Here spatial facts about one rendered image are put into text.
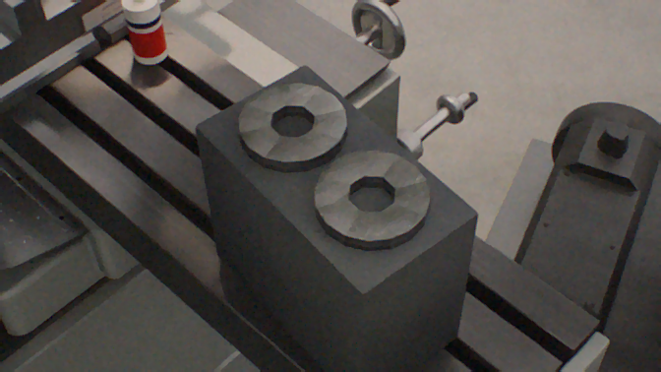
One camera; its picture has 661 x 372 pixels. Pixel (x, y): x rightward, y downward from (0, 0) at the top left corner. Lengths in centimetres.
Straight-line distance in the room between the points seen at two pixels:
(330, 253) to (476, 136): 167
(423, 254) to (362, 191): 7
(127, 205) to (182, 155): 8
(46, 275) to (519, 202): 90
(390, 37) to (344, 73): 23
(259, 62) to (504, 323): 55
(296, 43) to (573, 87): 121
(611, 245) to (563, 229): 7
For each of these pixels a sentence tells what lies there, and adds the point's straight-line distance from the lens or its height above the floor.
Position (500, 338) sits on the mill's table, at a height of 96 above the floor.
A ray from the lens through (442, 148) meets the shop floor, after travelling 234.
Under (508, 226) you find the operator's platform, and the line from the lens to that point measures 169.
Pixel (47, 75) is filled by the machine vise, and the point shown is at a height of 97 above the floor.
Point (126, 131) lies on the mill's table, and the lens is 108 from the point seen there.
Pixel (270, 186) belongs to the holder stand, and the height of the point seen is 115.
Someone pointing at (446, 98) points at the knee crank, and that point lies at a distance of 165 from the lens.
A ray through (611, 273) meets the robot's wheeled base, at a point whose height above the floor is 59.
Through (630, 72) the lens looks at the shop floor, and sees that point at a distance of 261.
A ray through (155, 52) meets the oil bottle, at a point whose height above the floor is 98.
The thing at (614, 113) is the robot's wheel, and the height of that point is 60.
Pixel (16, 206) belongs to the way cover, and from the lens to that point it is 113.
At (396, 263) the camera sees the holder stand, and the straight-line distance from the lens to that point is 72.
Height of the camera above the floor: 173
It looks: 50 degrees down
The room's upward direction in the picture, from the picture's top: 1 degrees counter-clockwise
